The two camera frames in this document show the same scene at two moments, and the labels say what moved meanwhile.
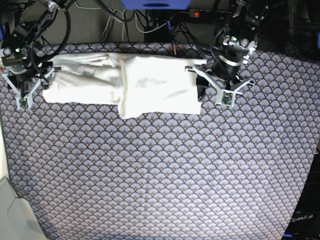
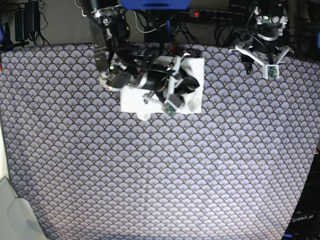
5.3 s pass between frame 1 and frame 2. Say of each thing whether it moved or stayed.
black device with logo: stayed
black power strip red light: stayed
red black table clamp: stayed
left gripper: moved
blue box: stayed
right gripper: moved
